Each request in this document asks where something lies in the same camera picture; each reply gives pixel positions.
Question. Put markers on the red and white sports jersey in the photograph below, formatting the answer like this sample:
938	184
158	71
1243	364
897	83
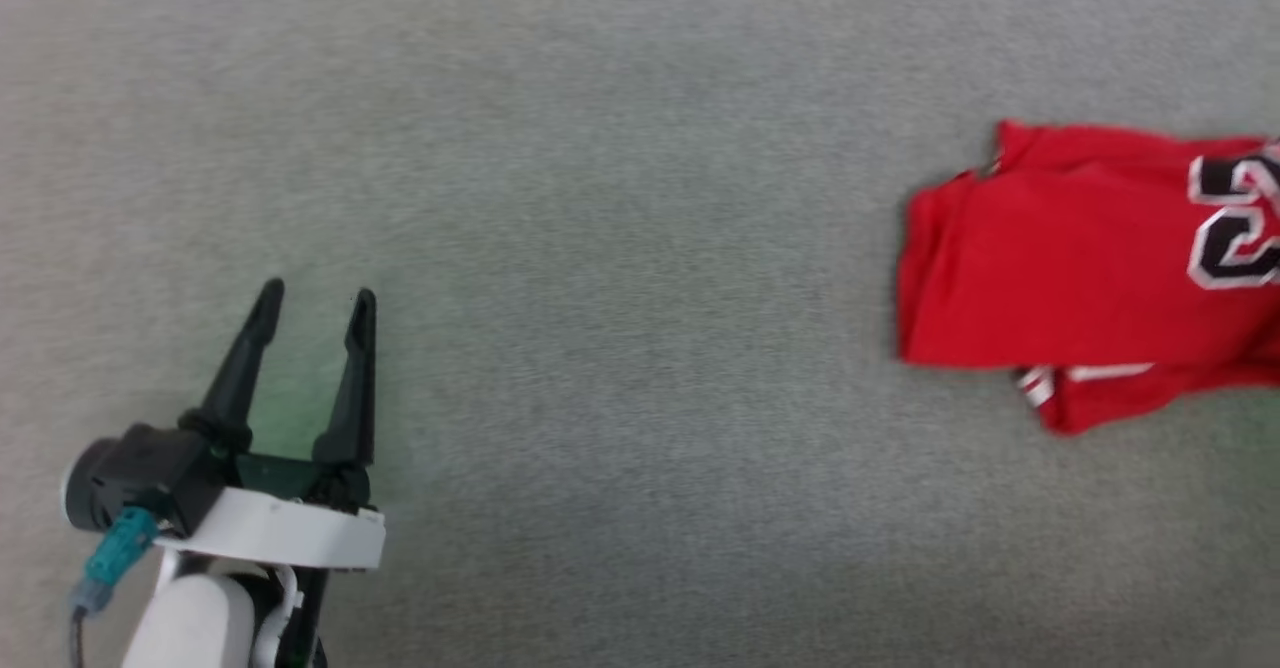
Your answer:
1060	268

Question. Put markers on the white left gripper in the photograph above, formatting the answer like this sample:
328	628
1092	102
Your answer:
290	533

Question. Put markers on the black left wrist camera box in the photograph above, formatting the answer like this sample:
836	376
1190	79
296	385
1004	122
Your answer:
160	473

